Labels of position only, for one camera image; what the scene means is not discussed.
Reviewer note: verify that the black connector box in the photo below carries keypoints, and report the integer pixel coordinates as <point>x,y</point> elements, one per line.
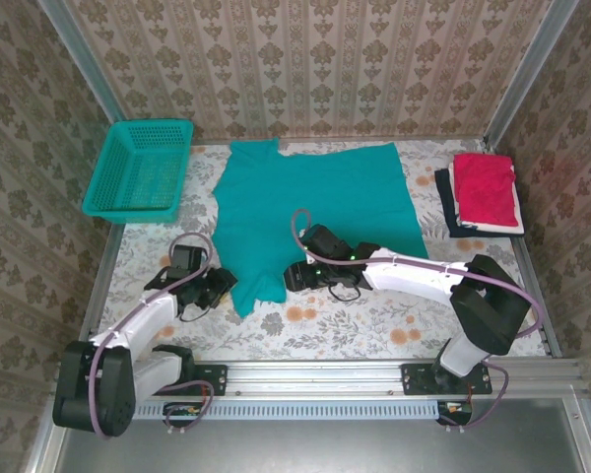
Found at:
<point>455,414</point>
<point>182,416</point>

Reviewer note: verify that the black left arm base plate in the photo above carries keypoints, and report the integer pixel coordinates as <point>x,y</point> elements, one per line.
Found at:
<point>214,379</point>

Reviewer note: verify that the floral tablecloth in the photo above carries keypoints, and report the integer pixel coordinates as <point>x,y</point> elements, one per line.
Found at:
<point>325,335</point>

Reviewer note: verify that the red folded t-shirt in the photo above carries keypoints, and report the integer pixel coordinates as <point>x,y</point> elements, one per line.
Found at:
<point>485,189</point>

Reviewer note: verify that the aluminium mounting rail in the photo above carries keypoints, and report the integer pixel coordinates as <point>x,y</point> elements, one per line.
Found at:
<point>315,377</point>

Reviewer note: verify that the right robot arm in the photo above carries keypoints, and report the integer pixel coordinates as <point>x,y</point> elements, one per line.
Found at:
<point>413,276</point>

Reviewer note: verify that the teal plastic basket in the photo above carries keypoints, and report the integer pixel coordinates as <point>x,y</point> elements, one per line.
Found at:
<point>138,172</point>

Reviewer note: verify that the grey metal panel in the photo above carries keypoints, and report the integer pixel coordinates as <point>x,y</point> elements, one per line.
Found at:
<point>315,448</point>

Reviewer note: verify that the white folded t-shirt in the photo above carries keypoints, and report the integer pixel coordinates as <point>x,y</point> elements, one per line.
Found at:
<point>521,217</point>

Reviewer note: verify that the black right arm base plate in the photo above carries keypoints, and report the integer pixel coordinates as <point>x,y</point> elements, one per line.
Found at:
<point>416,379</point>

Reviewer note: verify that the stack of folded clothes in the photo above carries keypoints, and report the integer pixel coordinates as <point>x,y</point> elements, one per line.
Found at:
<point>445,197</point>

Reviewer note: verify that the aluminium frame post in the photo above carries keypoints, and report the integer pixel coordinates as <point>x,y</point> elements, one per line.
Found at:
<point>93,79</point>
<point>527,74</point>

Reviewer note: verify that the teal t-shirt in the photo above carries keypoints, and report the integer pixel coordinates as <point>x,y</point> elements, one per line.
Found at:
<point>315,197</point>

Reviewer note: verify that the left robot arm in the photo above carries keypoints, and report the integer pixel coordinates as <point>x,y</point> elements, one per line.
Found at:
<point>143,320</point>

